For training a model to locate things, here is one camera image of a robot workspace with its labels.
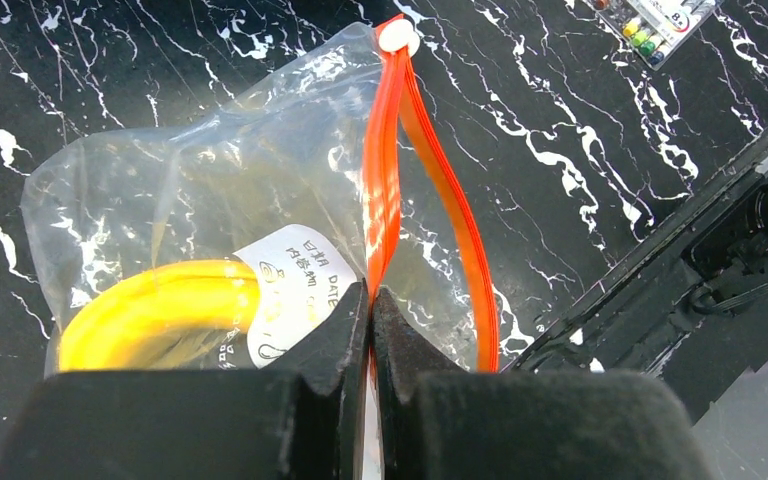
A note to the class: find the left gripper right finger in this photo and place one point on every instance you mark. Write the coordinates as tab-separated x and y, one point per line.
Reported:
439	421

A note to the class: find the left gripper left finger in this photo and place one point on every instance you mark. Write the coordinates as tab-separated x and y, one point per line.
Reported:
300	417

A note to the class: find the yellow toy banana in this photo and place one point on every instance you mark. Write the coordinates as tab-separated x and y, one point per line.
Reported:
117	329

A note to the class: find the clear orange zip bag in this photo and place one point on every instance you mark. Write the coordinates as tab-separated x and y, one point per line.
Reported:
326	173

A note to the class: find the coloured marker pack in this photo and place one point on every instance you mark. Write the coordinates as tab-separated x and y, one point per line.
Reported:
654	29

